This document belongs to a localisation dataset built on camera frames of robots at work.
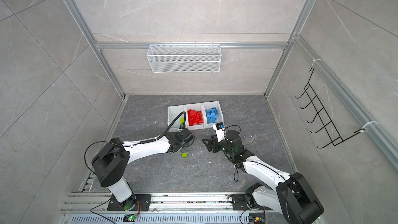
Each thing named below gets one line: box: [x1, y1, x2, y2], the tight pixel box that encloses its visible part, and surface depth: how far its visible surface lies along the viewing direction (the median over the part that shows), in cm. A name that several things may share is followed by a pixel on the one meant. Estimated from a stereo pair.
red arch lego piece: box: [187, 108, 204, 126], surface depth 103 cm
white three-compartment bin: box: [167, 100, 224, 131], surface depth 103 cm
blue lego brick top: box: [206, 107, 218, 124], surface depth 103 cm
